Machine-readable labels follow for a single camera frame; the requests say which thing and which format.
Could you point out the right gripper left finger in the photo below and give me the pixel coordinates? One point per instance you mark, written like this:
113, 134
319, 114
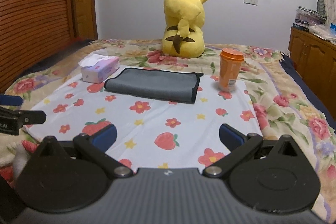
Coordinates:
93, 149

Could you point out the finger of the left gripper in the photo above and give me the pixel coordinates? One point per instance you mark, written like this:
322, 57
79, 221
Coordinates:
7, 100
11, 121

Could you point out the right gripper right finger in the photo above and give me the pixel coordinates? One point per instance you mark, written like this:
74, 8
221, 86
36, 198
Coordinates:
242, 148

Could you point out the purple and grey towel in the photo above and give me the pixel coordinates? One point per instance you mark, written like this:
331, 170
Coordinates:
156, 84

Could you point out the white floral cloth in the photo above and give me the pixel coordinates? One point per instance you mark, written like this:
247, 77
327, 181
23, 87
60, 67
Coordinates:
150, 133

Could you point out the beige floral bedspread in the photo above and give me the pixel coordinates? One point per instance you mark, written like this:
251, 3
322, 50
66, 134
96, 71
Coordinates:
280, 105

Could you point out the purple tissue box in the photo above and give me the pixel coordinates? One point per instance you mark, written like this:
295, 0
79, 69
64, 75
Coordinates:
96, 68

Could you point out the orange lidded cup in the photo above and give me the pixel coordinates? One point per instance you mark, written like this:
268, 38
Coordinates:
230, 63

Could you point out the wooden headboard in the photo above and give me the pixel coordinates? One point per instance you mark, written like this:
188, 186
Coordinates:
31, 31

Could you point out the wooden sideboard cabinet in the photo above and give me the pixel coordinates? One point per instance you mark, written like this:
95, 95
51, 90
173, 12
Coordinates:
314, 61

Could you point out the yellow Pikachu plush toy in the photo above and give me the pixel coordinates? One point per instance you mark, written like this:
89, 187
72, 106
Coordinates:
183, 36

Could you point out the stack of magazines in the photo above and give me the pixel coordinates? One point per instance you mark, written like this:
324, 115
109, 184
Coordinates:
307, 18

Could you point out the blue box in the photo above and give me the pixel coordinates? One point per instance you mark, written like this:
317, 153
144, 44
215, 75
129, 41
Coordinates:
333, 29

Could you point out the white wall switch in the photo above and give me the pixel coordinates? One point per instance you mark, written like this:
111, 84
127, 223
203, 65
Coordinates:
251, 2

